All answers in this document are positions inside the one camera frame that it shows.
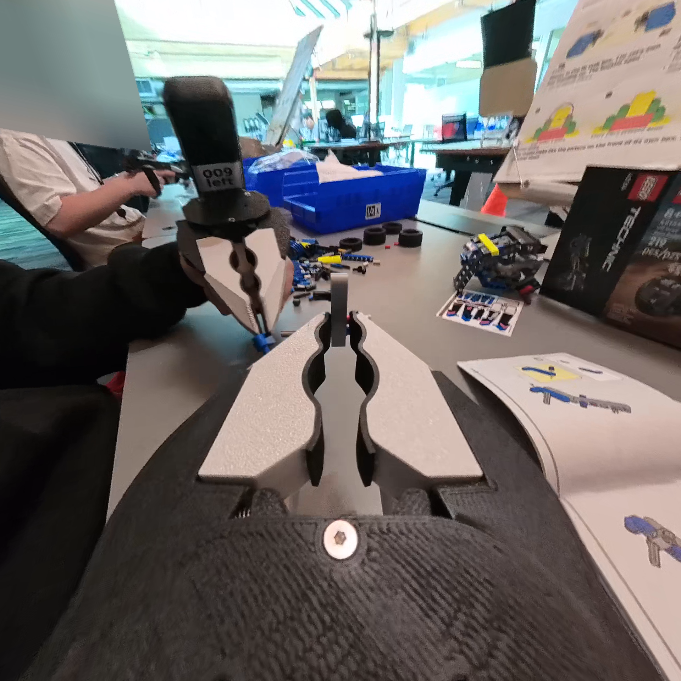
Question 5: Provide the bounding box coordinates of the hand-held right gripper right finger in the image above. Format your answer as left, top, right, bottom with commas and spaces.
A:
348, 311, 484, 502

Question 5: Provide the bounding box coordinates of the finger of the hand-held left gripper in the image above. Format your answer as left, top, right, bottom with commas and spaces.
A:
245, 228, 289, 341
195, 236, 266, 337

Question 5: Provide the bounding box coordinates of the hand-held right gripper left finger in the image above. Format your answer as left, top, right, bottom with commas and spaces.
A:
198, 312, 327, 502

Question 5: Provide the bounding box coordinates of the pile of toy parts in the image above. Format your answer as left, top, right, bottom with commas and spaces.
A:
287, 237, 382, 308

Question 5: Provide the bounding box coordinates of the grey plastic beam assembly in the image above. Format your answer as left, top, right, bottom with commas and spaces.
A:
329, 273, 353, 349

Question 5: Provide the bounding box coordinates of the person's left forearm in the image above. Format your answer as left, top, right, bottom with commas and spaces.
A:
0, 242, 209, 392

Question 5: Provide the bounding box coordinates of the dark toy set box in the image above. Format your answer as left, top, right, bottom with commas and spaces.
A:
539, 165, 681, 349

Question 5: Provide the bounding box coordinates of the person's left hand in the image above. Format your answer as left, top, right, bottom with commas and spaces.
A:
178, 253, 221, 315

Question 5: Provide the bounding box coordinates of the clear plastic bag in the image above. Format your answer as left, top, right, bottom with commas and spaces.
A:
247, 148, 320, 173

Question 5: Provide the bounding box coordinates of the plain blue storage bin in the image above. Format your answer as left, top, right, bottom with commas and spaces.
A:
242, 149, 320, 209

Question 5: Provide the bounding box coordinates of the blue storage bin with tag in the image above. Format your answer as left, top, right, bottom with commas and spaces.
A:
282, 165, 427, 236

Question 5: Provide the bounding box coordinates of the grey leaning panel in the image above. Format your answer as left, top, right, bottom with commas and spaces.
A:
264, 26, 324, 145

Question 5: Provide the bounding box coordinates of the sticker sheet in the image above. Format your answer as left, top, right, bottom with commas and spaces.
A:
436, 290, 525, 337

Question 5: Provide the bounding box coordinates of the partly built toy car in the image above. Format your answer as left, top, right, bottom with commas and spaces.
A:
453, 225, 549, 305

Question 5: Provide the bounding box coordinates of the white instruction booklet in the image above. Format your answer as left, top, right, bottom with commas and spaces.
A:
458, 351, 681, 681

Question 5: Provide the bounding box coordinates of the background work table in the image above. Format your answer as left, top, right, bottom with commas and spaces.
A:
420, 139, 513, 207

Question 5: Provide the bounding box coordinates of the orange traffic cone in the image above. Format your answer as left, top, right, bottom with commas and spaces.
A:
480, 183, 510, 218

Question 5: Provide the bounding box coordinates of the brown rounded panel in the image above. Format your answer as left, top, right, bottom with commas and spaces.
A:
478, 57, 538, 119

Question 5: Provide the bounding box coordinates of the white instruction poster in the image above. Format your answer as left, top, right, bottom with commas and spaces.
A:
494, 0, 681, 186

